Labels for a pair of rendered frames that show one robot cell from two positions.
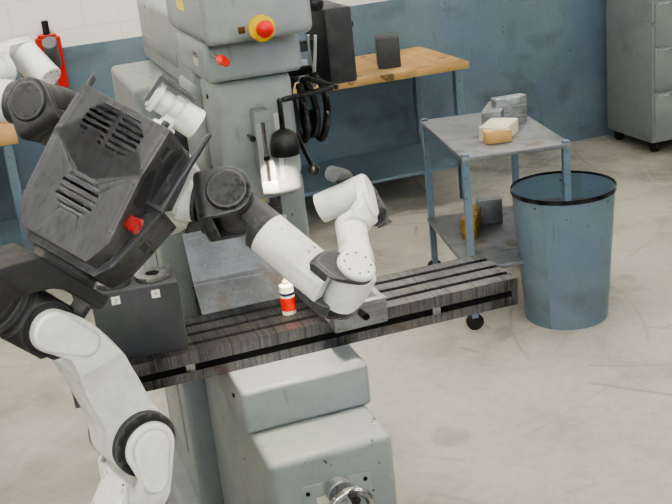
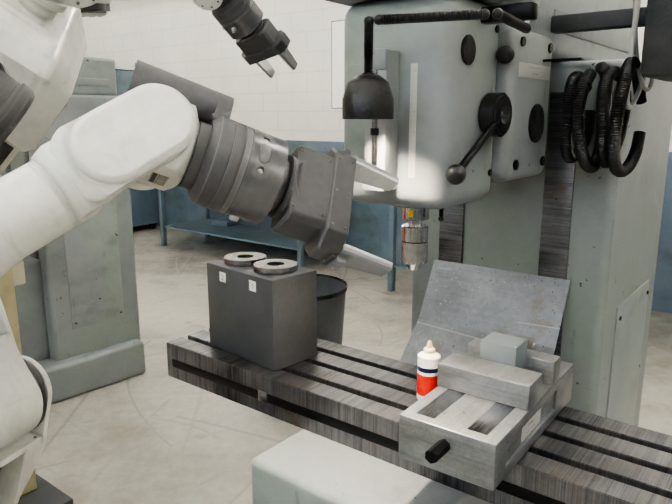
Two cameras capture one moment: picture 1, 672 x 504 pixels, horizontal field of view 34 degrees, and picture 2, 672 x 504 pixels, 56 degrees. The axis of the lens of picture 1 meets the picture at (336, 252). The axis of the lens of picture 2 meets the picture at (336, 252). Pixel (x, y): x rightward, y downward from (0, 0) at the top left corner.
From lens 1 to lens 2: 2.19 m
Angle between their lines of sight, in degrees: 53
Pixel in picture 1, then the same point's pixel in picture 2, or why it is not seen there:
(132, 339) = (231, 330)
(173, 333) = (263, 344)
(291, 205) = (582, 271)
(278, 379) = (305, 471)
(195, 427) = not seen: hidden behind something
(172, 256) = (421, 281)
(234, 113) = (358, 56)
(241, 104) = not seen: hidden behind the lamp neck
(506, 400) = not seen: outside the picture
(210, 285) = (433, 330)
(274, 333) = (358, 409)
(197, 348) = (278, 376)
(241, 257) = (485, 313)
